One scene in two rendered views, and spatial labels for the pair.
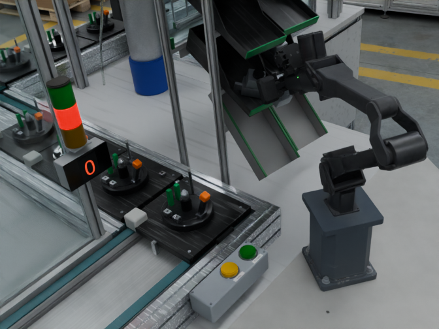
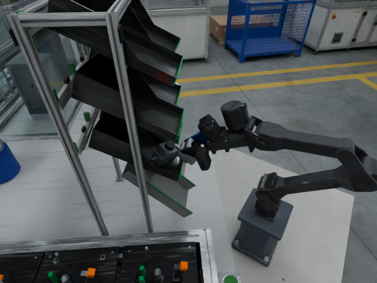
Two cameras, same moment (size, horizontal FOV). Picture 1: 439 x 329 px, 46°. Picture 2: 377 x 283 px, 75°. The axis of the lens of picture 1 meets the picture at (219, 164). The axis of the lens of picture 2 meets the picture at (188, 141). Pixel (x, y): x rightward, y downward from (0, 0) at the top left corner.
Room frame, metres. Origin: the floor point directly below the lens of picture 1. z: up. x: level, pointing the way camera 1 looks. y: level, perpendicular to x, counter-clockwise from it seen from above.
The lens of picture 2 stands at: (0.80, 0.26, 1.76)
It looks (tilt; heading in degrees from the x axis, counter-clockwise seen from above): 40 degrees down; 312
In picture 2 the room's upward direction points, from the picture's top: straight up
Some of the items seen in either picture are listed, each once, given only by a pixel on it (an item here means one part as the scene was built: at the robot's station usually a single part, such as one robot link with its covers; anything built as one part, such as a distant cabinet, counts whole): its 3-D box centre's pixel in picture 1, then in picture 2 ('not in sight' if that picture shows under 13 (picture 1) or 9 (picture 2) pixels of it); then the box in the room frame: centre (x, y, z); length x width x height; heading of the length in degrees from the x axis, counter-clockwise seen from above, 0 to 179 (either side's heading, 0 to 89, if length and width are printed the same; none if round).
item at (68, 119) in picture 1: (67, 114); not in sight; (1.01, 0.32, 1.33); 0.05 x 0.05 x 0.05
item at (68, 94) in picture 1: (61, 94); not in sight; (1.01, 0.32, 1.38); 0.05 x 0.05 x 0.05
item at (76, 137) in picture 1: (73, 133); not in sight; (1.01, 0.32, 1.28); 0.05 x 0.05 x 0.05
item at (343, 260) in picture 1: (340, 236); (260, 227); (0.92, -0.27, 0.96); 0.15 x 0.15 x 0.20; 9
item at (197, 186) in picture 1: (188, 216); (159, 282); (1.06, 0.10, 0.96); 0.24 x 0.24 x 0.02; 45
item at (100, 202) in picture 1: (122, 169); (67, 282); (1.24, 0.28, 1.01); 0.24 x 0.24 x 0.13; 45
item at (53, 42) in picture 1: (57, 37); not in sight; (2.37, 0.68, 1.01); 0.24 x 0.24 x 0.13; 45
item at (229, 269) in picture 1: (229, 270); not in sight; (0.85, 0.00, 0.96); 0.04 x 0.04 x 0.02
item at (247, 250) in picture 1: (247, 252); (230, 282); (0.90, -0.04, 0.96); 0.04 x 0.04 x 0.02
